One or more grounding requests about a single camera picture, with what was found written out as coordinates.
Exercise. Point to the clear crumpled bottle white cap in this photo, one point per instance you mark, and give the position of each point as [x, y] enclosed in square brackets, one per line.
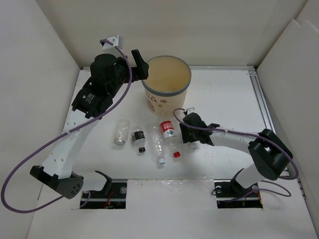
[157, 144]

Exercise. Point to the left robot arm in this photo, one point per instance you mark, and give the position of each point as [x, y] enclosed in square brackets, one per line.
[108, 74]

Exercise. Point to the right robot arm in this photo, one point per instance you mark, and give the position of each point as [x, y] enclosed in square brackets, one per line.
[270, 156]

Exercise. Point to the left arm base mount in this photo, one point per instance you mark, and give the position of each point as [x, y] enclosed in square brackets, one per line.
[104, 192]

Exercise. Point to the small bottle with black cap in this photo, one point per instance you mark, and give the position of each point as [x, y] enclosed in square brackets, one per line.
[138, 139]

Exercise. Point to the clear jar with silver lid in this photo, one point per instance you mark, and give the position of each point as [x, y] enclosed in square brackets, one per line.
[122, 132]

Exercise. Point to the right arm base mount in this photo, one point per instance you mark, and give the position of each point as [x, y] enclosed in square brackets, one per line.
[230, 195]

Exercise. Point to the clear bottle white cap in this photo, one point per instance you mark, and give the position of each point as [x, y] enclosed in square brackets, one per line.
[157, 144]
[193, 146]

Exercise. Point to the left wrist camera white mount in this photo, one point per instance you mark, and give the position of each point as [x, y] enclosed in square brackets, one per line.
[111, 42]

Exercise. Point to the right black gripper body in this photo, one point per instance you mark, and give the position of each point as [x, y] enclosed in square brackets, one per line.
[188, 135]

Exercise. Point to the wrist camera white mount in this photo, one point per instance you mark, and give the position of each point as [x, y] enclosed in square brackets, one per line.
[190, 110]
[111, 42]

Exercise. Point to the red label bottle red cap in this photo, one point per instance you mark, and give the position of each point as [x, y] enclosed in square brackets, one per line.
[170, 138]

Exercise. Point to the beige bin with grey rim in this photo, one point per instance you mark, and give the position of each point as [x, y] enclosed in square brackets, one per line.
[167, 84]

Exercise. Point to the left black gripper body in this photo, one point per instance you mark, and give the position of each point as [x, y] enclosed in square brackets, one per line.
[123, 71]

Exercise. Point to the aluminium rail frame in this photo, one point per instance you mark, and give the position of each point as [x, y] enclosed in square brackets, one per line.
[229, 96]

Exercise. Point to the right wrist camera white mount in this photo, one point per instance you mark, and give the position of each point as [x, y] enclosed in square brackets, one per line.
[190, 110]

